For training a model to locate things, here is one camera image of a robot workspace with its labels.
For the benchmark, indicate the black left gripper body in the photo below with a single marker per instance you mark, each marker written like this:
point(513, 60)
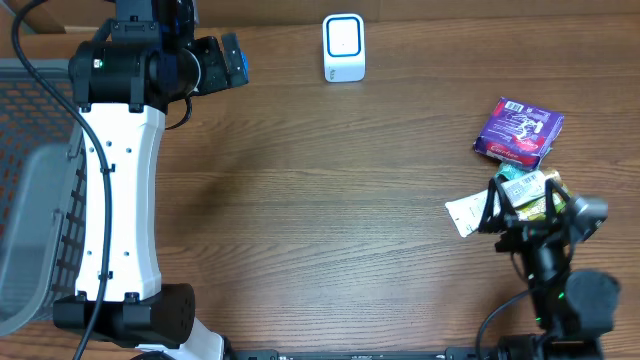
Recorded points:
point(213, 76)

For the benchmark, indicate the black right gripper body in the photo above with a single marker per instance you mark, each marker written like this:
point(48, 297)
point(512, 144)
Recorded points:
point(519, 234)

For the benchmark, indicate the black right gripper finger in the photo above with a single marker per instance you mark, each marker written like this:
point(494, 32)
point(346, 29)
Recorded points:
point(556, 199)
point(498, 208)

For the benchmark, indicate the teal packet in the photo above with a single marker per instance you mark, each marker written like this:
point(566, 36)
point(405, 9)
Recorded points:
point(510, 172)

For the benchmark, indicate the green yellow sachet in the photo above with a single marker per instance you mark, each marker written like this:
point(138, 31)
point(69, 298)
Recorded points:
point(534, 210)

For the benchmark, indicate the purple snack packet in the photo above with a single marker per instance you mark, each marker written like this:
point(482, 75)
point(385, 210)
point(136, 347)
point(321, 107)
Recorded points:
point(519, 134)

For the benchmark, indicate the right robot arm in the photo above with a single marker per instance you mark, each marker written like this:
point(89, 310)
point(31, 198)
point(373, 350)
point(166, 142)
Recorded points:
point(573, 308)

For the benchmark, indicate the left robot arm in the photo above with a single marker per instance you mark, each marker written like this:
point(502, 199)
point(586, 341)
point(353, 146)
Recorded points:
point(123, 82)

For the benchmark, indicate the white barcode scanner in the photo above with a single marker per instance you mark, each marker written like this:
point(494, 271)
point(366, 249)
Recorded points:
point(344, 49)

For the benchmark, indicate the grey plastic basket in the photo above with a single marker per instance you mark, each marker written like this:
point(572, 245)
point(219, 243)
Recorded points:
point(43, 188)

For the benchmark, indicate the black rail at table edge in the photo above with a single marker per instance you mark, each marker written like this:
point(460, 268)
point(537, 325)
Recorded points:
point(451, 353)

